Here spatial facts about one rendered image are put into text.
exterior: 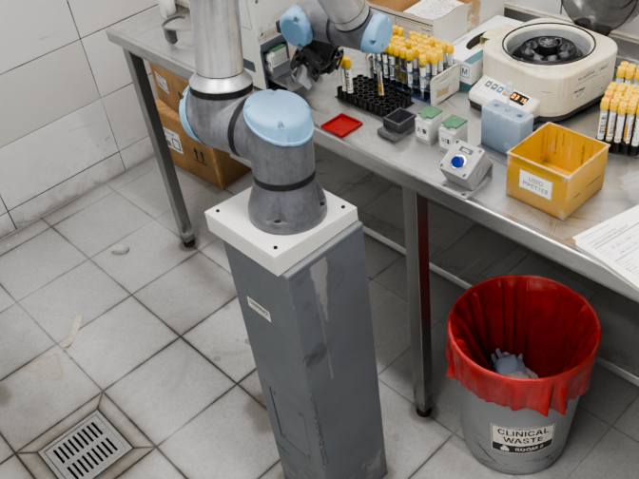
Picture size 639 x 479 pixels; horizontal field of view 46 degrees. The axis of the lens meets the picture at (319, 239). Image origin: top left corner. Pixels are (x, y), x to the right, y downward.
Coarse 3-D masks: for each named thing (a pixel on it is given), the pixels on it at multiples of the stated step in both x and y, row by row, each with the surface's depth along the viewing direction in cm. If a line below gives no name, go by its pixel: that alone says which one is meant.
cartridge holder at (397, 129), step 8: (392, 112) 168; (400, 112) 169; (408, 112) 167; (384, 120) 166; (392, 120) 168; (400, 120) 169; (408, 120) 165; (384, 128) 167; (392, 128) 166; (400, 128) 164; (408, 128) 166; (384, 136) 166; (392, 136) 164; (400, 136) 165
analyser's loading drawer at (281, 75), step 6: (288, 60) 185; (276, 66) 183; (282, 66) 185; (288, 66) 186; (270, 72) 185; (276, 72) 184; (282, 72) 186; (288, 72) 186; (270, 78) 185; (276, 78) 185; (282, 78) 184; (288, 78) 180; (282, 84) 182; (288, 84) 181; (294, 84) 182; (288, 90) 182; (294, 90) 183
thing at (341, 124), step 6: (342, 114) 175; (330, 120) 173; (336, 120) 174; (342, 120) 174; (348, 120) 174; (354, 120) 173; (324, 126) 172; (330, 126) 172; (336, 126) 172; (342, 126) 172; (348, 126) 171; (354, 126) 170; (330, 132) 171; (336, 132) 169; (342, 132) 170; (348, 132) 169
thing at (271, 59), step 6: (282, 48) 183; (264, 54) 183; (270, 54) 182; (276, 54) 182; (282, 54) 184; (264, 60) 185; (270, 60) 183; (276, 60) 183; (282, 60) 185; (270, 66) 184
